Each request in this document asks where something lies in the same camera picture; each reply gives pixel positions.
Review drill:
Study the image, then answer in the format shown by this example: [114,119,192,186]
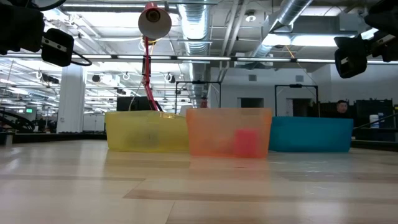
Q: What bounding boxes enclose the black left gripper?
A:
[0,2,75,68]

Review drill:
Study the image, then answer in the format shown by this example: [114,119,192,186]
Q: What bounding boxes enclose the orange translucent plastic bin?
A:
[185,107,274,159]

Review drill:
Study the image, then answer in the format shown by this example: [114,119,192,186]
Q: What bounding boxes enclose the yellow translucent plastic bin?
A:
[104,110,190,153]

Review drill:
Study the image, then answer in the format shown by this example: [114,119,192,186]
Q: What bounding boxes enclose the hot pink wall charger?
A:
[233,129,260,158]

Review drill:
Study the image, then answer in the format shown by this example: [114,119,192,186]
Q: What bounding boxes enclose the white building column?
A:
[56,67,86,134]

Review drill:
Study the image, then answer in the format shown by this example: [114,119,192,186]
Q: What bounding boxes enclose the black curved rail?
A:
[0,110,35,133]

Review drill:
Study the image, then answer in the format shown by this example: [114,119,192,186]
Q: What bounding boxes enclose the black background monitor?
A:
[116,95,153,112]

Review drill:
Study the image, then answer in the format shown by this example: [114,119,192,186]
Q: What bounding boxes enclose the black background camera frame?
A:
[274,83,319,118]

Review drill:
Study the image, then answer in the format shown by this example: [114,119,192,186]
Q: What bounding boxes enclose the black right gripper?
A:
[334,0,398,79]

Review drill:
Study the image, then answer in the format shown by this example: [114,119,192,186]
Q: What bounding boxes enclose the black background equipment rack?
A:
[354,98,394,129]

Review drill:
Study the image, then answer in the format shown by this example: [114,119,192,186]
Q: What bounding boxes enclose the blue plastic bin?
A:
[268,116,354,153]

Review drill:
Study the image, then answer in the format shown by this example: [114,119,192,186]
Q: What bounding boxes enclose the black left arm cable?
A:
[70,49,93,67]

